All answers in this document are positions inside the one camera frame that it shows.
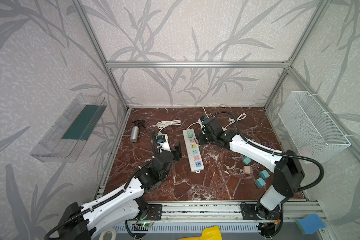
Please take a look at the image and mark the long white power strip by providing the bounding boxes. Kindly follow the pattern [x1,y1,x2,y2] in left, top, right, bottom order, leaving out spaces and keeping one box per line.
[182,129,204,174]

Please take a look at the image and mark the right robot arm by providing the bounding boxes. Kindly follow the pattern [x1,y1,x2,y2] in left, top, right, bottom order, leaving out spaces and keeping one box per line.
[196,117,324,219]

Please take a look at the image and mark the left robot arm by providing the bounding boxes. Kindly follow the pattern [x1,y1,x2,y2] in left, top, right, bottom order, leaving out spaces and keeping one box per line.
[44,143,182,240]

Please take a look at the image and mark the teal plug adapter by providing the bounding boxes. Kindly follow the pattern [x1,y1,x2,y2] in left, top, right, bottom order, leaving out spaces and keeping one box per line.
[258,170,270,180]
[241,156,252,166]
[254,178,266,189]

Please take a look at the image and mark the silver spray bottle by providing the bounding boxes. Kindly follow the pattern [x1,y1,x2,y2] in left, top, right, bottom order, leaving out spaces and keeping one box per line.
[130,120,146,143]

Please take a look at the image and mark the yellow plastic object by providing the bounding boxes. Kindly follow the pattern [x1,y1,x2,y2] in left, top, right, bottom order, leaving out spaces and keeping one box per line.
[179,226,222,240]

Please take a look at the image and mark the white tape roll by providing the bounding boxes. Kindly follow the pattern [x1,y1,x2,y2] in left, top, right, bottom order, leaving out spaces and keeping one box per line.
[99,227,117,240]

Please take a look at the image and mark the blue sponge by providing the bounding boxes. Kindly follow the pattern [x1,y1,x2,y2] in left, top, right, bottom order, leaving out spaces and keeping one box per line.
[295,214,326,235]

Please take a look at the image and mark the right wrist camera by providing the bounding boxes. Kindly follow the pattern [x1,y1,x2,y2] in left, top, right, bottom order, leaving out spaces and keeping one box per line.
[198,117,206,132]

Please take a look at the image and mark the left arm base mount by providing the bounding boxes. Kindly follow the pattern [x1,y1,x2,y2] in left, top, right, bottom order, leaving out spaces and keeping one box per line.
[137,204,163,221]

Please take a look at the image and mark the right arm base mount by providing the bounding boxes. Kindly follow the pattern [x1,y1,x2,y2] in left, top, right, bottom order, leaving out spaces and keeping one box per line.
[240,202,282,221]

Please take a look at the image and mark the white wire basket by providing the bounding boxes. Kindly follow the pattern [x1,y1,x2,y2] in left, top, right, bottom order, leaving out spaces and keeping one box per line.
[278,91,351,163]

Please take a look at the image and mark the clear plastic wall tray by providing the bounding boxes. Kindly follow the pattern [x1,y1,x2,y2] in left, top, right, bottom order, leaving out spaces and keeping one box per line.
[30,93,108,163]

